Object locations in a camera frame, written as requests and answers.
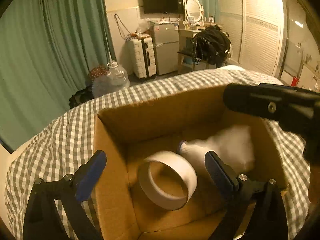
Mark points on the dark floral bag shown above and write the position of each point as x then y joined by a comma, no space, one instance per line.
98,71

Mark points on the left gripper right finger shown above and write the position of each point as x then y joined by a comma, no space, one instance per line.
256,204

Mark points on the clear water jug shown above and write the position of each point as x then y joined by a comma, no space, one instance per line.
115,80

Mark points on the black wall television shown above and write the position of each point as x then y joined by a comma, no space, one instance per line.
163,6

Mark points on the white louvered wardrobe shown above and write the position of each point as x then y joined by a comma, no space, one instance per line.
256,32

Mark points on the white work gloves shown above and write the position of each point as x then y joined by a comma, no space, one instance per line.
232,145

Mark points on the black clothes pile on chair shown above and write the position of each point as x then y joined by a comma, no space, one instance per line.
211,45

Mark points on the white dressing table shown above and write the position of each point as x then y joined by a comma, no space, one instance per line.
185,46

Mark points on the red fire extinguisher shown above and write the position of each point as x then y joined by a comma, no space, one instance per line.
295,81

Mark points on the white tape roll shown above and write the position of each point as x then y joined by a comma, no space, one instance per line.
167,179

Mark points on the large green curtain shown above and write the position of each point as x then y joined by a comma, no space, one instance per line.
48,48

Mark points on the white suitcase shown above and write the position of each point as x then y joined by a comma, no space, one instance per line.
143,57

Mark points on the brown cardboard box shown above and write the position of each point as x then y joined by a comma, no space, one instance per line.
131,133

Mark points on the white oval vanity mirror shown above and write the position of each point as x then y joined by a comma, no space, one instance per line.
194,10

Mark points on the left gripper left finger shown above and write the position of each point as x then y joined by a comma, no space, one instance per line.
42,220

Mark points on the silver mini fridge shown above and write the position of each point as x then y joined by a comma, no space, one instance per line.
166,45

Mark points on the grey checkered bed cover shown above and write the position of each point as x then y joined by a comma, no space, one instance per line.
67,142

